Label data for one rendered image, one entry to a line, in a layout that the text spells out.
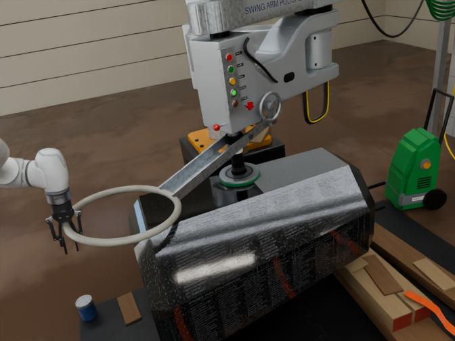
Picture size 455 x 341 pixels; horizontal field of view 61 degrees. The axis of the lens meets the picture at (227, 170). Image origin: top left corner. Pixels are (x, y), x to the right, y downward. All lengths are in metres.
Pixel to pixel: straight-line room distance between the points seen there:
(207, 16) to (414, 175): 2.01
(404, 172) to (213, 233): 1.75
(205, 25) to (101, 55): 6.10
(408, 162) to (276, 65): 1.49
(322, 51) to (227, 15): 0.71
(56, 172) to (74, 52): 6.28
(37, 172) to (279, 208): 1.06
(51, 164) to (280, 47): 1.19
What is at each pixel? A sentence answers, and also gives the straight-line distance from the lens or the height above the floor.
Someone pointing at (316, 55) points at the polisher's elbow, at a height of 1.35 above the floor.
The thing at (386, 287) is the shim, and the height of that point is 0.21.
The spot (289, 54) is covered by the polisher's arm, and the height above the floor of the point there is 1.41.
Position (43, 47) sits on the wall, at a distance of 7.80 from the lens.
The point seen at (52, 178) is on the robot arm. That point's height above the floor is 1.24.
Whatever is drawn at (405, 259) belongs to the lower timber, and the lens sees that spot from 2.69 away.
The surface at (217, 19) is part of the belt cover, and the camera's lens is 1.67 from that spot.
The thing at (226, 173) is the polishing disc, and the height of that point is 0.88.
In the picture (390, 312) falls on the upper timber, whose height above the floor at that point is 0.19.
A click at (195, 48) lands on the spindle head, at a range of 1.80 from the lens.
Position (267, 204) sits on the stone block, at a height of 0.81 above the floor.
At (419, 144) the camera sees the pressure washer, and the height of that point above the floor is 0.54.
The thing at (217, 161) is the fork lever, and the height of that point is 1.03.
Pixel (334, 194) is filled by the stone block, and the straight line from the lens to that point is 1.99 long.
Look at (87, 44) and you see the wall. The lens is 7.69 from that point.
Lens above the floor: 1.83
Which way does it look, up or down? 28 degrees down
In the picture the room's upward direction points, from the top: 9 degrees counter-clockwise
